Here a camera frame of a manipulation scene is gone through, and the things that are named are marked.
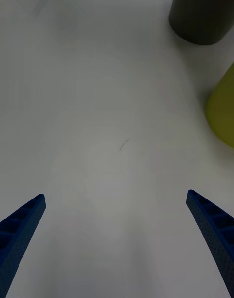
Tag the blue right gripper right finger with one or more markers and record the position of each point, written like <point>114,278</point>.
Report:
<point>217,229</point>

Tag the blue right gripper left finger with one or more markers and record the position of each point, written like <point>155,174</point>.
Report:
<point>17,234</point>

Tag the yellow-green plastic bin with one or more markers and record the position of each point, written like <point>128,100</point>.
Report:
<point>223,112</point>

